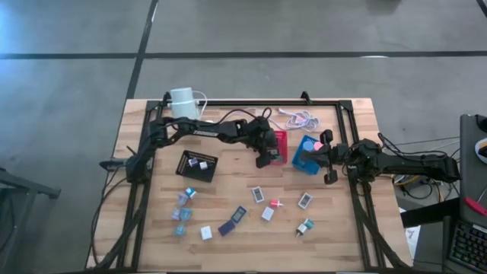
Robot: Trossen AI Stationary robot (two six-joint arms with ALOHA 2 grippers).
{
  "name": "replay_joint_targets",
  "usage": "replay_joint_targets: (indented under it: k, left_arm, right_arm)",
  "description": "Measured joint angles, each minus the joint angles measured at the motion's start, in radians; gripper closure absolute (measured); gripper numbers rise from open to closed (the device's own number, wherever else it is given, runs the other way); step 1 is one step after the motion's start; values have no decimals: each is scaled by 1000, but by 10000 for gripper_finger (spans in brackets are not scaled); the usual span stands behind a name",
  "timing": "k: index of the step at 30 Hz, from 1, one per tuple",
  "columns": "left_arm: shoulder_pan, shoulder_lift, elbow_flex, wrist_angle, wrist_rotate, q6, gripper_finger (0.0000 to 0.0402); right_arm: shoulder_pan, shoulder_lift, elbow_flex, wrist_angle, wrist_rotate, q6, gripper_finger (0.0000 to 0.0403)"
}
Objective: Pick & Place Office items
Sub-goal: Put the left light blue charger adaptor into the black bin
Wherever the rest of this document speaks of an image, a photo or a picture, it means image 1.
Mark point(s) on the printed paper sheet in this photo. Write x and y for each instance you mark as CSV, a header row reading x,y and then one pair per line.
x,y
412,237

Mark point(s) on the pink plug charger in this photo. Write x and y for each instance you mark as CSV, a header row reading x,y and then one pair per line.
x,y
275,204

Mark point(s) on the dark blue digital thermometer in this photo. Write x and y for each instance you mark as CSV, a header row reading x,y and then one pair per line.
x,y
226,227

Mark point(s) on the pink hourglass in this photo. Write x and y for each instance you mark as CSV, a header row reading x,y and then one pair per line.
x,y
318,145

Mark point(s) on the blue plastic basket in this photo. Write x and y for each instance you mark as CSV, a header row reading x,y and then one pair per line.
x,y
308,169

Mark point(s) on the purple hourglass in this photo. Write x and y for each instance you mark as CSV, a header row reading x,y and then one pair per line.
x,y
182,199

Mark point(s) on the white cube charger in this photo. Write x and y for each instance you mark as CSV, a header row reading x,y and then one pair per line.
x,y
267,214
206,233

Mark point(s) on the purple plug charger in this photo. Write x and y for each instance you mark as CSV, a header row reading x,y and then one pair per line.
x,y
193,162

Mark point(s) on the teal plug charger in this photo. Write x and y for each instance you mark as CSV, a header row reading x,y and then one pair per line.
x,y
309,223

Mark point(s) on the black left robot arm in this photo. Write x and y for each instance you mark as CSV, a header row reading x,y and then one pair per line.
x,y
198,131

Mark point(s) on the white digital thermometer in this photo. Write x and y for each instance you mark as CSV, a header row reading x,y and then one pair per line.
x,y
305,200
258,194

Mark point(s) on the black keyboard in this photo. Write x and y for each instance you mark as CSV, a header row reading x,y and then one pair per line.
x,y
470,247

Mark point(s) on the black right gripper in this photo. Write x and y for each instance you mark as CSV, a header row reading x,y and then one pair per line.
x,y
340,158

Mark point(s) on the teal and white charger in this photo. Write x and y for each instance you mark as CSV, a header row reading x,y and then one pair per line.
x,y
191,193

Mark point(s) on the red plastic basket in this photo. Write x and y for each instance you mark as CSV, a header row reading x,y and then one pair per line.
x,y
283,139

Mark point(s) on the white cylindrical lamp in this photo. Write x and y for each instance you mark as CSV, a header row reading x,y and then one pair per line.
x,y
184,102

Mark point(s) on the white grey plug charger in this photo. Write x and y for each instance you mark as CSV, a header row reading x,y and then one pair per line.
x,y
301,229

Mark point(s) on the white and yellow object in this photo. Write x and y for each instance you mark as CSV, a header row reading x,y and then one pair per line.
x,y
482,150

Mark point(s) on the black flat panel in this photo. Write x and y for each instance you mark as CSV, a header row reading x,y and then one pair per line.
x,y
430,213

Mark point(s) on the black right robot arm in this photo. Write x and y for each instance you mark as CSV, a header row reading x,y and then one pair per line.
x,y
411,165

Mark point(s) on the small white plug charger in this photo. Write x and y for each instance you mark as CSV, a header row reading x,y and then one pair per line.
x,y
204,165

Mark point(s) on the black plastic basket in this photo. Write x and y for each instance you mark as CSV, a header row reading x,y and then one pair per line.
x,y
186,173

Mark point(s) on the black aluminium table frame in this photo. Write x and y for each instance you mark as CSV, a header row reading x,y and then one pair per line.
x,y
323,102

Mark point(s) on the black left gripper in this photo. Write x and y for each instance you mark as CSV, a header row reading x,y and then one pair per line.
x,y
262,137

